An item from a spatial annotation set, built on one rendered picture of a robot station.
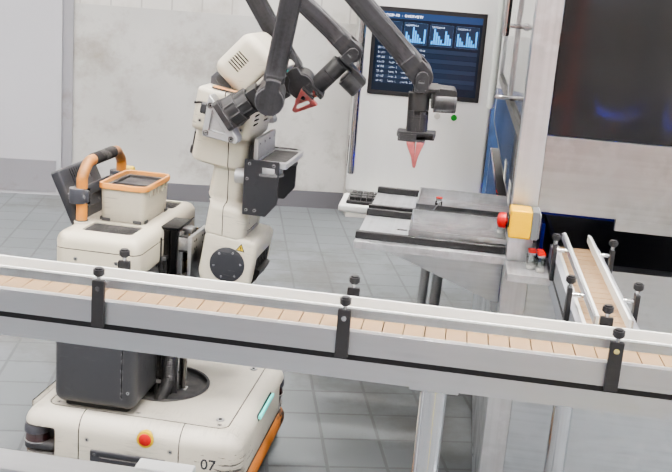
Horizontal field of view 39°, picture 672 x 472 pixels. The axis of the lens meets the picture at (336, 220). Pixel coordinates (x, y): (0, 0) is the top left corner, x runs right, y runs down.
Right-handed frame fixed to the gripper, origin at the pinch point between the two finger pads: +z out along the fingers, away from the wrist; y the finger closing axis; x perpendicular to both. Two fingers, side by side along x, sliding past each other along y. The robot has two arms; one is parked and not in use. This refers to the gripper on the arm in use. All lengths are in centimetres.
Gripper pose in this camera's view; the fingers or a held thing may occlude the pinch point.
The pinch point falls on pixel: (414, 164)
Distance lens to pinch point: 259.9
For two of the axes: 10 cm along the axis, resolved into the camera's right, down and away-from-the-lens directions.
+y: 9.9, 0.9, -1.2
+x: 1.4, -2.2, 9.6
